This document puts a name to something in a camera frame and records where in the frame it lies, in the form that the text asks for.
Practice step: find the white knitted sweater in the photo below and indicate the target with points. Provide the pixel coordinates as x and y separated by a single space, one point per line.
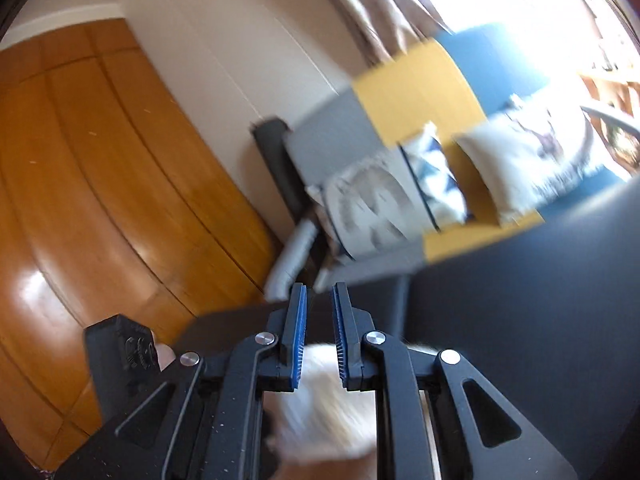
320 410

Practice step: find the wooden wardrobe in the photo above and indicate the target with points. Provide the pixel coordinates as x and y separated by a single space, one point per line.
100 185

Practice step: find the tiger print cushion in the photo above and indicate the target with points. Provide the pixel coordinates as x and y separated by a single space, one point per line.
370 200

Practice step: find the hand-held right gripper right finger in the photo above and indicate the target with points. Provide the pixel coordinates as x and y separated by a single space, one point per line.
341 340

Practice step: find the beige patterned curtain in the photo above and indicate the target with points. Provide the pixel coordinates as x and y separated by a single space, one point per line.
375 0

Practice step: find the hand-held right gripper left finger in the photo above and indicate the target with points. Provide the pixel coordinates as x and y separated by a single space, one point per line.
299 340

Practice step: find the black rolled mat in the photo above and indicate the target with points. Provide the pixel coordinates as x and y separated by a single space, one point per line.
280 170

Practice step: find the deer print cushion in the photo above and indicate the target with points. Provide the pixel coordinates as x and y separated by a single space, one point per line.
520 160

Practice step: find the grey yellow blue sofa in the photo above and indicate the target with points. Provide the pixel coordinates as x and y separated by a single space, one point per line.
415 90

